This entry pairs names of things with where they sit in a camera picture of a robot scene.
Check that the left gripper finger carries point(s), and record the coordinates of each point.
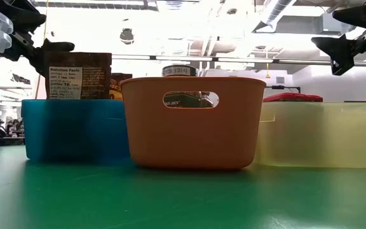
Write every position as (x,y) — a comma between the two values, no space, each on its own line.
(24,16)
(59,46)

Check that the brown taco seasoning packet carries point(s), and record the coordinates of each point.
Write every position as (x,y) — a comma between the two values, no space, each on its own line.
(94,79)
(117,86)

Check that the round ceiling dome fixture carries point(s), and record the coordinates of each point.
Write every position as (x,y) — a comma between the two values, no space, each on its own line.
(127,35)

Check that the small yellow hanging tag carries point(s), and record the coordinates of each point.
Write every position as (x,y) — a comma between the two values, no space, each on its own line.
(267,75)

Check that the blue plastic bin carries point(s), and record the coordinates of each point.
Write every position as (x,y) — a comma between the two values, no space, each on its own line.
(75,130)

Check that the translucent yellow plastic bin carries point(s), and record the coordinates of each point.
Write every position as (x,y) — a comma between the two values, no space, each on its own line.
(316,136)

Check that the small grey wall box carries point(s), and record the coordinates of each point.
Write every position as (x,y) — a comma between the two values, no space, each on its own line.
(280,79)

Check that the silver ceiling duct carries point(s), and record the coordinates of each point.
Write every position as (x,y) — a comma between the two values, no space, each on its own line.
(278,9)

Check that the horizontal frame bar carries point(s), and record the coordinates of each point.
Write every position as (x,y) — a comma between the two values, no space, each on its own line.
(234,59)

